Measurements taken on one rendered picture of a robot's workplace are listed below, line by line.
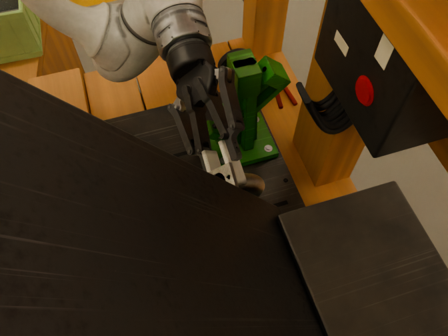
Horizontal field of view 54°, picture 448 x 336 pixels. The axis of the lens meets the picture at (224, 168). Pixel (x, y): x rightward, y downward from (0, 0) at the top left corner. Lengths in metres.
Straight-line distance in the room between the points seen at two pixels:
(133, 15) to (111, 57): 0.10
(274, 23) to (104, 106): 0.50
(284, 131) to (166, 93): 0.33
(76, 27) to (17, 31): 0.63
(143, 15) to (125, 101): 0.46
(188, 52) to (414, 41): 0.38
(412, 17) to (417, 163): 1.90
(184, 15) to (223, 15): 2.07
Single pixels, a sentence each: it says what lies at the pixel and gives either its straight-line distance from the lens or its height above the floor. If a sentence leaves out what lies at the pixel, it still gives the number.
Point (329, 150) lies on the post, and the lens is 0.90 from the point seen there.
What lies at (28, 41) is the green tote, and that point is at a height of 0.85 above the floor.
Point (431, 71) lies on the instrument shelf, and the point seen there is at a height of 1.52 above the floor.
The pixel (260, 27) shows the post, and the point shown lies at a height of 0.99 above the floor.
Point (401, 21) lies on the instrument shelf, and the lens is 0.41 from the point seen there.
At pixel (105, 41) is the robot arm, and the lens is 0.83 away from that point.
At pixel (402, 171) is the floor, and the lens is 2.22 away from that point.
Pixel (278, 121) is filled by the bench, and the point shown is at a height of 0.88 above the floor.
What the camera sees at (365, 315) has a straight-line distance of 0.57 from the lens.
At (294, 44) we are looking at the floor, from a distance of 2.62.
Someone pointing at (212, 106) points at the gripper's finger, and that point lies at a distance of 0.66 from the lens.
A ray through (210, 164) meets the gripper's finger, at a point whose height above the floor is 1.21.
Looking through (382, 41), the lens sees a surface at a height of 1.48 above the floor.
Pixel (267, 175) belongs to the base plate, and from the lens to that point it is 1.01.
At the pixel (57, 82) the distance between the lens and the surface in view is 1.26.
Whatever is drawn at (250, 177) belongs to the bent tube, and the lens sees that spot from 0.67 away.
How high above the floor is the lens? 1.77
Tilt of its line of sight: 59 degrees down
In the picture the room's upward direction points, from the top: straight up
